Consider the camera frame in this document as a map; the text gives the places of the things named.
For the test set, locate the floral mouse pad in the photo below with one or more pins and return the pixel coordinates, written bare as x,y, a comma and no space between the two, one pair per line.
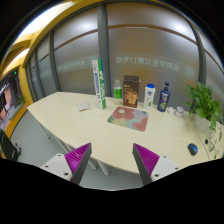
130,118

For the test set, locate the black blue computer mouse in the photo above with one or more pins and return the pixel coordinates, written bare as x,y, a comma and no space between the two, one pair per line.
193,149

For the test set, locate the green potted plant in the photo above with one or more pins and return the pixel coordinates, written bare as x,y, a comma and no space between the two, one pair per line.
204,106

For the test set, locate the tall green white tube box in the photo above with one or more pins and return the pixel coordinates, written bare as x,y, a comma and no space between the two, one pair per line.
99,83

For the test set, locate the clear plastic wrapper packet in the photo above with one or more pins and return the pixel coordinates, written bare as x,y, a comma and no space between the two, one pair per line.
83,106

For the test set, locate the clear plastic water bottle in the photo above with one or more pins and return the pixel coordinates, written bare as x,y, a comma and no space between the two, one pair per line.
118,92

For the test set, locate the dark blue bottle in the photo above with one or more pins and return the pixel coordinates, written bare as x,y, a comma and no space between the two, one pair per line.
164,98

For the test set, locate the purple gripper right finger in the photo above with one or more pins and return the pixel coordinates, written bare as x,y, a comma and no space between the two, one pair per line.
151,166

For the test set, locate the small white jar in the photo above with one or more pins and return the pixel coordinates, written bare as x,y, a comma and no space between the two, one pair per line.
179,112

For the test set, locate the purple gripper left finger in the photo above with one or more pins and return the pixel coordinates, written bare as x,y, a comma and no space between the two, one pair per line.
70,166

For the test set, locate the white shampoo bottle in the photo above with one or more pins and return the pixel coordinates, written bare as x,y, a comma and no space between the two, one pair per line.
149,96

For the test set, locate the brown carton box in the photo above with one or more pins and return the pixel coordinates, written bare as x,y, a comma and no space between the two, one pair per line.
130,90

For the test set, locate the small white packet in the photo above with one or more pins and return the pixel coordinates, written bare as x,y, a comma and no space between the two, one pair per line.
171,110

